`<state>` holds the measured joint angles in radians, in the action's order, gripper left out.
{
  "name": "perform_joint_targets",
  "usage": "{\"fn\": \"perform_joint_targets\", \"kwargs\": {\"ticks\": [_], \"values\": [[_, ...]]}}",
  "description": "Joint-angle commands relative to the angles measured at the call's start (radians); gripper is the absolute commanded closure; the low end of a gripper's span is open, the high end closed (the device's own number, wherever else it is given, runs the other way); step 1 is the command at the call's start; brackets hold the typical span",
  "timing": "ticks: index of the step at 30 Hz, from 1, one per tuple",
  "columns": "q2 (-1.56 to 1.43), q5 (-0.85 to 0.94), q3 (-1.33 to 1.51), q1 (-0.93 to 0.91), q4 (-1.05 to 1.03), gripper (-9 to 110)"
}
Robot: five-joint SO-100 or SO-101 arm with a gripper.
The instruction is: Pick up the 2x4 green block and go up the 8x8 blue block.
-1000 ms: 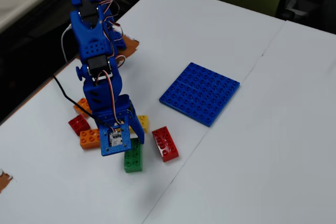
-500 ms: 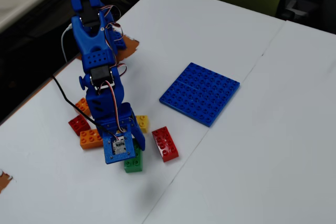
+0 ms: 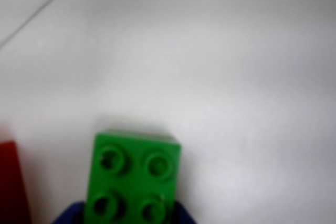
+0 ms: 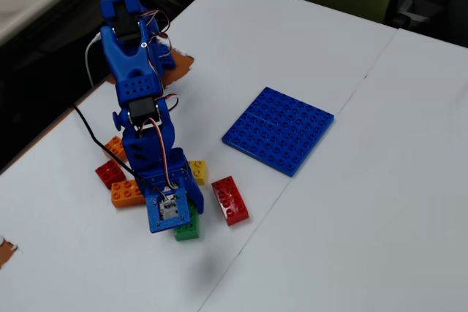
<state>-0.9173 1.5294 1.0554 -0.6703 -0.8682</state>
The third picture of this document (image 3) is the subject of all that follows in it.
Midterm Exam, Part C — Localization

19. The red 2x4 brick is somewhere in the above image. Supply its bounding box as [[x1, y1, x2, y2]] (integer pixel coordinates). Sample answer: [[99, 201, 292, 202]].
[[0, 141, 33, 224]]

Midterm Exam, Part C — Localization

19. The green 2x4 brick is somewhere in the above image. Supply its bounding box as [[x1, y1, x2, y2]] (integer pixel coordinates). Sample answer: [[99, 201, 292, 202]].
[[83, 129, 182, 224]]

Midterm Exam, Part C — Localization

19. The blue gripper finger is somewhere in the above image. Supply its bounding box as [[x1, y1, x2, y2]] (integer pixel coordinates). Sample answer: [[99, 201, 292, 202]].
[[51, 200, 86, 224], [172, 199, 197, 224]]

